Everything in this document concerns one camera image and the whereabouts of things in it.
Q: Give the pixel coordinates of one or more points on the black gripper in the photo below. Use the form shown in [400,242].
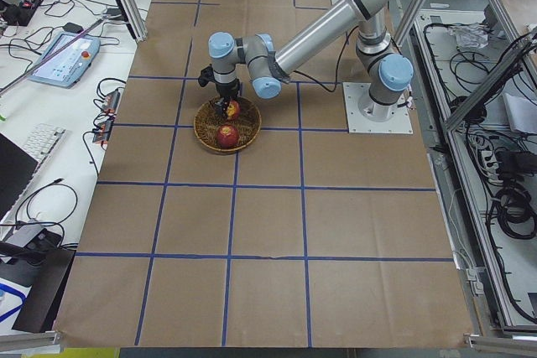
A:
[226,90]

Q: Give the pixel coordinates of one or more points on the red yellow apple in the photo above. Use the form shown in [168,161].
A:
[232,111]

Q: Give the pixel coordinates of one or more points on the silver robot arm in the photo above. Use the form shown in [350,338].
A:
[269,68]

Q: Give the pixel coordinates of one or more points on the woven wicker basket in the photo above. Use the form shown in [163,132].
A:
[206,123]

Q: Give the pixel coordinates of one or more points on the dark red apple in basket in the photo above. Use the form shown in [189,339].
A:
[227,136]

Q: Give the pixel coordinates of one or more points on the blue teach pendant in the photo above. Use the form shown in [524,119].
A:
[68,66]

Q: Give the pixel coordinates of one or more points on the white keyboard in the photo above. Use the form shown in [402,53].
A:
[42,140]

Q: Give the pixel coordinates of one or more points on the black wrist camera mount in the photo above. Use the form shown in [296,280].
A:
[206,76]

